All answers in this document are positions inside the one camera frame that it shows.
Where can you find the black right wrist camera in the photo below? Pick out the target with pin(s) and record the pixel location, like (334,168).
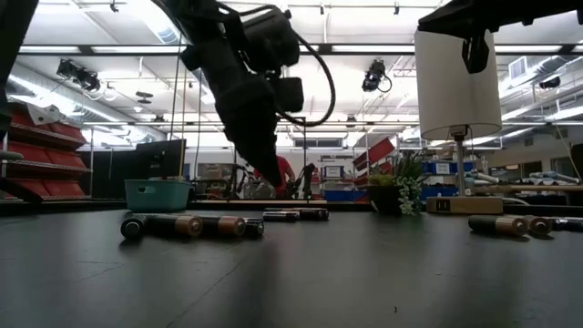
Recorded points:
(475,52)

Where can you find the ceiling air vent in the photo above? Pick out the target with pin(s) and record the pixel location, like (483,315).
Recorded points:
(518,68)

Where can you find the red bin shelf rack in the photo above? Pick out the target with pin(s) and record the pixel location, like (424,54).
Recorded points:
(45,159)

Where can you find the grey rolled tubes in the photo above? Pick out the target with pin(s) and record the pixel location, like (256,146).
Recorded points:
(553,177)

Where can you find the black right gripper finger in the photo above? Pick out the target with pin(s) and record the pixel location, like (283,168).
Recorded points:
(437,23)

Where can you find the white framed sign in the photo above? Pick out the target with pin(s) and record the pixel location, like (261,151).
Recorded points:
(333,171)

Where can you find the black room monitor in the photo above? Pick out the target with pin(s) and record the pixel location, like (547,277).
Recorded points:
(159,159)

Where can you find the silver air duct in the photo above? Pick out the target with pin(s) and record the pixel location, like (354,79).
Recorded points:
(59,98)

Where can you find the black ceiling camera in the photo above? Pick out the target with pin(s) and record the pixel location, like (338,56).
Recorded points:
(549,83)
(79,75)
(375,75)

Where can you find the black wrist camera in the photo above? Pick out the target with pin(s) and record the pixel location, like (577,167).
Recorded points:
(289,95)
(475,52)

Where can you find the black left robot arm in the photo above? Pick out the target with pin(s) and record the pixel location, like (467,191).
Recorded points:
(13,45)

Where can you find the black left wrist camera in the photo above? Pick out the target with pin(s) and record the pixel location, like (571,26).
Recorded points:
(289,95)

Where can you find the potted succulent plant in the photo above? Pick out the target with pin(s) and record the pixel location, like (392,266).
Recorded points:
(396,187)

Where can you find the blue shelf bins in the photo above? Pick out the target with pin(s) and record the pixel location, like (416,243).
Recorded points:
(444,167)

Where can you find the red tilted bins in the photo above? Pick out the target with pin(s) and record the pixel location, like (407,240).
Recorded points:
(375,152)

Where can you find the black distant robot arm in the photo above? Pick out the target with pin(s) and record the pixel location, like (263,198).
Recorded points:
(307,180)

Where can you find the person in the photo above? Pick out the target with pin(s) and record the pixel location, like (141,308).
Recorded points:
(284,171)

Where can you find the teal plastic bin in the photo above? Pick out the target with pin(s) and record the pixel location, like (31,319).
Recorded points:
(157,195)

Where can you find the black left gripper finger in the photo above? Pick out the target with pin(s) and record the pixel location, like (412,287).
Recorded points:
(257,152)

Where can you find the white shade table lamp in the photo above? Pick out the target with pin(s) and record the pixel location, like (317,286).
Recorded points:
(455,82)

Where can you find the long ceiling light strip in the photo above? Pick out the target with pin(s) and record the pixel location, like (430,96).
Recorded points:
(59,48)

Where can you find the blue storage bin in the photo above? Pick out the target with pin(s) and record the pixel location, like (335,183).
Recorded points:
(341,195)
(439,192)

